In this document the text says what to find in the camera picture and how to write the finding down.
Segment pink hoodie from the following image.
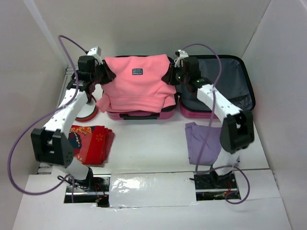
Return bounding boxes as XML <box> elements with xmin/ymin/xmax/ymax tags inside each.
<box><xmin>96</xmin><ymin>54</ymin><xmax>176</xmax><ymax>113</ymax></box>

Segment purple shirt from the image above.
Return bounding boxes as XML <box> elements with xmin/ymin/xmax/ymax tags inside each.
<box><xmin>184</xmin><ymin>121</ymin><xmax>240</xmax><ymax>167</ymax></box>

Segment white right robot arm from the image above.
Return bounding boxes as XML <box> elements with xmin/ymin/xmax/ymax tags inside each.
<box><xmin>166</xmin><ymin>50</ymin><xmax>255</xmax><ymax>188</ymax></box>

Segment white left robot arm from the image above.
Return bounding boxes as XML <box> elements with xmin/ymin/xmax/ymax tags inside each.
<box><xmin>31</xmin><ymin>53</ymin><xmax>115</xmax><ymax>191</ymax></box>

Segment red black headphones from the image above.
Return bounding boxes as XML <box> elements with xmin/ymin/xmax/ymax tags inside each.
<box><xmin>75</xmin><ymin>95</ymin><xmax>99</xmax><ymax>123</ymax></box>

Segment pink hard-shell suitcase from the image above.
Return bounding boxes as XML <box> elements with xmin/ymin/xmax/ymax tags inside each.
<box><xmin>105</xmin><ymin>55</ymin><xmax>255</xmax><ymax>120</ymax></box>

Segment red patterned folded blanket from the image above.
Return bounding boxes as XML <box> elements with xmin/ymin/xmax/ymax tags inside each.
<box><xmin>69</xmin><ymin>125</ymin><xmax>115</xmax><ymax>166</ymax></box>

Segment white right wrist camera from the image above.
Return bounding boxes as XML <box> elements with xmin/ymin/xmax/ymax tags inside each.
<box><xmin>174</xmin><ymin>50</ymin><xmax>189</xmax><ymax>68</ymax></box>

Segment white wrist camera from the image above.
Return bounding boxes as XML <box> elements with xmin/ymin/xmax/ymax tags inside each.
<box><xmin>87</xmin><ymin>46</ymin><xmax>101</xmax><ymax>59</ymax></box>
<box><xmin>174</xmin><ymin>50</ymin><xmax>189</xmax><ymax>68</ymax></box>

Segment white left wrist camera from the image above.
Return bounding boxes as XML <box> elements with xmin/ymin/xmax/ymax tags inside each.
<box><xmin>87</xmin><ymin>46</ymin><xmax>101</xmax><ymax>59</ymax></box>

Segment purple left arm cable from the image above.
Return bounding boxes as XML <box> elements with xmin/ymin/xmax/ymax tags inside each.
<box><xmin>7</xmin><ymin>35</ymin><xmax>90</xmax><ymax>195</ymax></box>

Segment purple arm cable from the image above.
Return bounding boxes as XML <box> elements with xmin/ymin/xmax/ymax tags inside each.
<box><xmin>180</xmin><ymin>43</ymin><xmax>251</xmax><ymax>205</ymax></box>
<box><xmin>7</xmin><ymin>35</ymin><xmax>90</xmax><ymax>195</ymax></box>

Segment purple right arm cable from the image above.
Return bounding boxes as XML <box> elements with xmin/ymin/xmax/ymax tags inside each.
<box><xmin>180</xmin><ymin>43</ymin><xmax>251</xmax><ymax>205</ymax></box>

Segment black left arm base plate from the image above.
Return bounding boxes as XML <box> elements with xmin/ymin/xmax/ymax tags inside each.
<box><xmin>64</xmin><ymin>174</ymin><xmax>111</xmax><ymax>208</ymax></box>

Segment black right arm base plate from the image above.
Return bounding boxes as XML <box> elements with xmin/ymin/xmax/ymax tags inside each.
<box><xmin>190</xmin><ymin>173</ymin><xmax>241</xmax><ymax>201</ymax></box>

